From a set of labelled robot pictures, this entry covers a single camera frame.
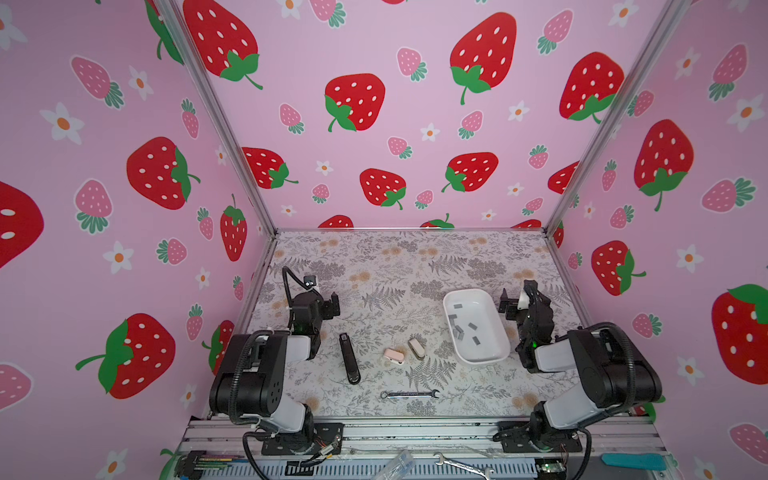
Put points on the silver combination wrench on table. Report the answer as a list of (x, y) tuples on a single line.
[(391, 395)]

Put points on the aluminium corner post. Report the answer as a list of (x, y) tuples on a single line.
[(662, 31), (216, 44)]

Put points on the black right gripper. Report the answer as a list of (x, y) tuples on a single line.
[(515, 307)]

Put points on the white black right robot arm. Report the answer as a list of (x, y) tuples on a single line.
[(613, 376)]

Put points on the pink mini stapler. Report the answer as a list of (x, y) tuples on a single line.
[(394, 356)]

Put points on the beige mini stapler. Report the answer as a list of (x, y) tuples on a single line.
[(417, 348)]

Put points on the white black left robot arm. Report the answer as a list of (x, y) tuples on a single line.
[(249, 385)]

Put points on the clear plastic bag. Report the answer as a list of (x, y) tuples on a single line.
[(397, 468)]

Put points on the silver wrench on rail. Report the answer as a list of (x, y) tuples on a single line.
[(485, 473)]

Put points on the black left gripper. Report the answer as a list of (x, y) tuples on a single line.
[(326, 312)]

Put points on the teal tool handle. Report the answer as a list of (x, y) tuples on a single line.
[(647, 462)]

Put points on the aluminium right rear corner post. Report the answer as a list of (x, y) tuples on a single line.
[(662, 31)]

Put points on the black stapler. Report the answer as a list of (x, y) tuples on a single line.
[(349, 359)]

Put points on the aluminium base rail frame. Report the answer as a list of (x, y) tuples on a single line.
[(358, 447)]

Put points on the white plastic tray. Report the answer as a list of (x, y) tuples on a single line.
[(477, 332)]

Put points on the aluminium left rear corner post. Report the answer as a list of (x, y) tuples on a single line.
[(216, 44)]

